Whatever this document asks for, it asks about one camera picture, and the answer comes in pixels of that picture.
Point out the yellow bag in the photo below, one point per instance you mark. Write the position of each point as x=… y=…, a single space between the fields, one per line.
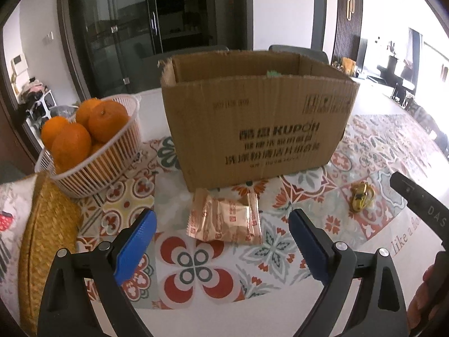
x=349 y=66

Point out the orange fruit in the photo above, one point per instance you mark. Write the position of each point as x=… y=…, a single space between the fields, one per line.
x=54 y=131
x=86 y=110
x=72 y=147
x=107 y=121

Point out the patterned cushion chair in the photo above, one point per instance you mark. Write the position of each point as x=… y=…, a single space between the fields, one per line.
x=421 y=119

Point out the dark grey dining chair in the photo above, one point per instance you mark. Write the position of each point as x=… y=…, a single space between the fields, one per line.
x=301 y=52
x=154 y=70
x=10 y=171

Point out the person's right hand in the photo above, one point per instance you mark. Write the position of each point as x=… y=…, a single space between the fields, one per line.
x=421 y=302

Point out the white slatted plastic basket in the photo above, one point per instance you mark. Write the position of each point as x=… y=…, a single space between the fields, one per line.
x=98 y=175

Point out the floral print cloth cover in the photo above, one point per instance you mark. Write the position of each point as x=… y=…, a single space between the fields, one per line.
x=14 y=210

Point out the black desk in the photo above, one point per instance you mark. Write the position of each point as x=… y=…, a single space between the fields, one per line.
x=396 y=72

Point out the yellow green trinket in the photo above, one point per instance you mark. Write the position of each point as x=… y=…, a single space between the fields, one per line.
x=361 y=196

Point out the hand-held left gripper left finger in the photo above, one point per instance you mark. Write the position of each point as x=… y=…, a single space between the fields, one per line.
x=136 y=242

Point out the dark framed glass door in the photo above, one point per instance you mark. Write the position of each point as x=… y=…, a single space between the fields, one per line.
x=122 y=24

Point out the woven straw tissue box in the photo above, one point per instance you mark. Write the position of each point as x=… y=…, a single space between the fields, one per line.
x=45 y=224

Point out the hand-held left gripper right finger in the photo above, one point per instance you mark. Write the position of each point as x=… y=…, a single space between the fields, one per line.
x=308 y=245

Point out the dark slatted cabinet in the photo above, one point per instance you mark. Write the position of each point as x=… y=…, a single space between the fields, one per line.
x=345 y=17

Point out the pile of clothes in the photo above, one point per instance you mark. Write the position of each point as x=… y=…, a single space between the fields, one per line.
x=33 y=89

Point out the gold snack packet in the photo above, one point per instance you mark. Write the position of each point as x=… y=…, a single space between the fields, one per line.
x=255 y=224
x=217 y=217

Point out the grey interior door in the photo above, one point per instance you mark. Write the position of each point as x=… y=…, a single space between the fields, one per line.
x=324 y=14

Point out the white shoe rack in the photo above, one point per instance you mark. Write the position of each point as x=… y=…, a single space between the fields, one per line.
x=42 y=107

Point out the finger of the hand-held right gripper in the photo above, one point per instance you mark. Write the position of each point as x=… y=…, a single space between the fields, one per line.
x=407 y=189

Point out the white intercom panel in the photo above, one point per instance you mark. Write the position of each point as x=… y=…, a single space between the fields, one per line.
x=18 y=65

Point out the white light switch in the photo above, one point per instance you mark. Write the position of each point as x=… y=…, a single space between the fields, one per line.
x=47 y=38

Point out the brown cardboard box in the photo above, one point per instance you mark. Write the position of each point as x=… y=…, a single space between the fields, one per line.
x=263 y=130

